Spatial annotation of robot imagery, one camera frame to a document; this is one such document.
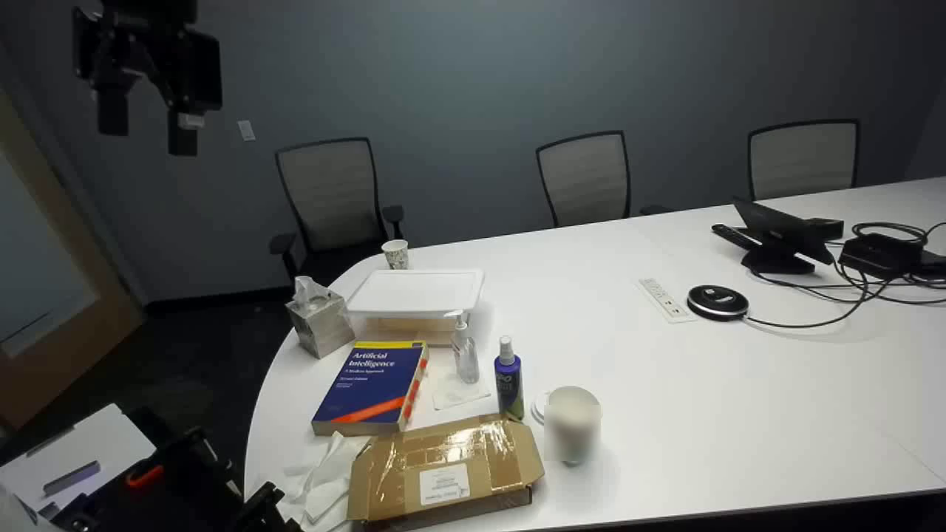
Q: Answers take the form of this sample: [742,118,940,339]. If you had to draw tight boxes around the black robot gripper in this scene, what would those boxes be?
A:
[71,0,225,159]

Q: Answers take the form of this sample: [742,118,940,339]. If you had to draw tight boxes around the small clear spray bottle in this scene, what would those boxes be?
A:
[452,311,482,388]

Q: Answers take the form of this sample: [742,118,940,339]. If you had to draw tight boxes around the blue spray bottle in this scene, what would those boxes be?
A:
[489,334,525,427]

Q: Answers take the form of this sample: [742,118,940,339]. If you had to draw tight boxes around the black mesh office chair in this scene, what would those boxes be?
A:
[744,116,862,203]
[265,133,408,288]
[531,127,634,232]

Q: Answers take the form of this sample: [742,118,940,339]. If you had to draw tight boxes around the wooden door with glass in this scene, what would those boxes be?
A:
[0,84,146,431]

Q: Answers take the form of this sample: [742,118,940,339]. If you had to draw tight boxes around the small paper cup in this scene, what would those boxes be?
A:
[377,236,414,271]

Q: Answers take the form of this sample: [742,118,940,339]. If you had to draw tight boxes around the white flat box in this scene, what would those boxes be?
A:
[346,266,486,350]

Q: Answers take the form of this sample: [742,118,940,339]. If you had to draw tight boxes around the blue and orange book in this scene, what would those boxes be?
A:
[309,338,432,441]

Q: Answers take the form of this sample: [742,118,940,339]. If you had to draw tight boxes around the black equipment with orange part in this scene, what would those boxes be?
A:
[53,422,305,532]

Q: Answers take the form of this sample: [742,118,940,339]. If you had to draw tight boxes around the clear plastic packaging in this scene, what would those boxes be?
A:
[278,428,371,532]

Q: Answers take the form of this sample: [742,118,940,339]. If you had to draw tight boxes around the white paper sheet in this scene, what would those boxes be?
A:
[398,345,503,434]

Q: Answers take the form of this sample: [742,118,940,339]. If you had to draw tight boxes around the brown cardboard mailer package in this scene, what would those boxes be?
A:
[346,415,545,532]

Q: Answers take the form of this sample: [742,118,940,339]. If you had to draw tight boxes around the large patterned paper cup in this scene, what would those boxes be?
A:
[545,384,605,469]

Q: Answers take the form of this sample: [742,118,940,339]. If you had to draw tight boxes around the white remote control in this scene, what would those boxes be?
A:
[634,276,690,325]

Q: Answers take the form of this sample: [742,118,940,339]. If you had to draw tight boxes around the black folding device stand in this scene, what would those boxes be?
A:
[708,198,847,279]

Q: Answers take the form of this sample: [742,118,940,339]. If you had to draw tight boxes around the black power adapter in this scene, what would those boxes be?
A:
[835,233,924,280]

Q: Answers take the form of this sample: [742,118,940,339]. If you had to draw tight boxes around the black cable bundle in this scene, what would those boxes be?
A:
[742,220,946,334]

